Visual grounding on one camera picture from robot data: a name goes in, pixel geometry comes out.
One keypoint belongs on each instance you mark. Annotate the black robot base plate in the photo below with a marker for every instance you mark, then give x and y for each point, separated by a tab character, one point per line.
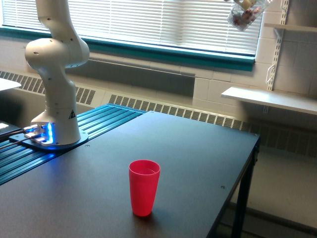
31	144

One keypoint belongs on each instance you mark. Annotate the white window blinds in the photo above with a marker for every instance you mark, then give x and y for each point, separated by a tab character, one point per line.
198	27

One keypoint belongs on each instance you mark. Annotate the upper white wall shelf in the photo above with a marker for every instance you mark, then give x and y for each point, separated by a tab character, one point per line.
292	27

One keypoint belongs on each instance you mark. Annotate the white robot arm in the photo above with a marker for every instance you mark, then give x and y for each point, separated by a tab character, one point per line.
50	57

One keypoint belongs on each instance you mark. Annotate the clear plastic cup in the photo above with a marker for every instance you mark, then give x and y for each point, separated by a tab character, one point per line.
263	3

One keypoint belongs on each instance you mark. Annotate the red white candies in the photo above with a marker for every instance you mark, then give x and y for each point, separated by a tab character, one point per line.
245	12

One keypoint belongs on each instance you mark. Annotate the red plastic cup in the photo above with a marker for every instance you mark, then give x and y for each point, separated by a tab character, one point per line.
143	179

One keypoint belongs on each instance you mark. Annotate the black table leg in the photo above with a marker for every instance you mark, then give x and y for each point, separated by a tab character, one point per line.
243	193

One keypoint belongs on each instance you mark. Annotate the baseboard radiator grille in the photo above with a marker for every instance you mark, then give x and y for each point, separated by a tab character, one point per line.
279	137

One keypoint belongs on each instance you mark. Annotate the white wall shelf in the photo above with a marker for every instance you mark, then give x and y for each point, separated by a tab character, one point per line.
273	99
292	27

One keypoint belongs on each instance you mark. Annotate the lower white wall shelf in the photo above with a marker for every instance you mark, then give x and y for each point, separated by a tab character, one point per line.
273	99

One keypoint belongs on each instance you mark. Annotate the white table top left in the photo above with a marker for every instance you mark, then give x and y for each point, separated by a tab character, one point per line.
8	84

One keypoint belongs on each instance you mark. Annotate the white shelf rail standard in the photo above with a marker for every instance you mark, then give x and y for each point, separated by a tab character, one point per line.
279	31

